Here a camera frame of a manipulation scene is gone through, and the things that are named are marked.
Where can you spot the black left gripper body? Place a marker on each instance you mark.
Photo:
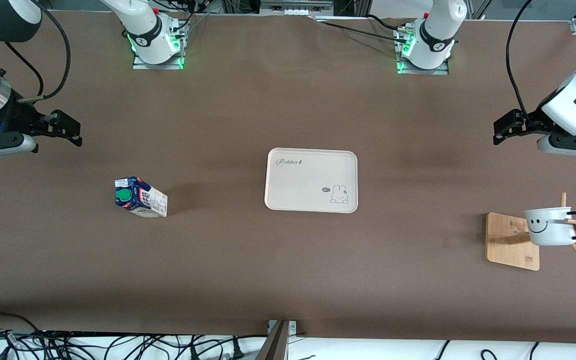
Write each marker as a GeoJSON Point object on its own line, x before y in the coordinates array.
{"type": "Point", "coordinates": [531, 121]}

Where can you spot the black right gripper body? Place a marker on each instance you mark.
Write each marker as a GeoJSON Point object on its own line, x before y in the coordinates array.
{"type": "Point", "coordinates": [19, 116]}

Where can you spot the blue milk carton green cap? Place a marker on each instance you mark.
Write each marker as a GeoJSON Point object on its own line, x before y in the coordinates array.
{"type": "Point", "coordinates": [140, 200]}

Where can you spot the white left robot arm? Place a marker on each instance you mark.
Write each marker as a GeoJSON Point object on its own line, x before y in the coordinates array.
{"type": "Point", "coordinates": [438, 30]}

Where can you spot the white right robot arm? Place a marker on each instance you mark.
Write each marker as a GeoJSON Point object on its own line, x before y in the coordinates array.
{"type": "Point", "coordinates": [143, 25]}

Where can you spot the white rabbit print tray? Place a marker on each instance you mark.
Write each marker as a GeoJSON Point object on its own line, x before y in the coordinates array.
{"type": "Point", "coordinates": [308, 180]}

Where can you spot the wooden mug stand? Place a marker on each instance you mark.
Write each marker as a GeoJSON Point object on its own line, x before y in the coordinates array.
{"type": "Point", "coordinates": [513, 250]}

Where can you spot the grey power strip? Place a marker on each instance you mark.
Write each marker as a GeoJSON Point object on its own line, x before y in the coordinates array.
{"type": "Point", "coordinates": [293, 7]}

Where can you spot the black power plug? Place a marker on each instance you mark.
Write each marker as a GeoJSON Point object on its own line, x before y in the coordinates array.
{"type": "Point", "coordinates": [238, 350]}

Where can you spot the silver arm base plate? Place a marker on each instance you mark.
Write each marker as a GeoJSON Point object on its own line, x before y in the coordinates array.
{"type": "Point", "coordinates": [168, 66]}
{"type": "Point", "coordinates": [443, 70]}

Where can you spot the silver mounting bracket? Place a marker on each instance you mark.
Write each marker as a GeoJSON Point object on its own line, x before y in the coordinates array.
{"type": "Point", "coordinates": [293, 327]}

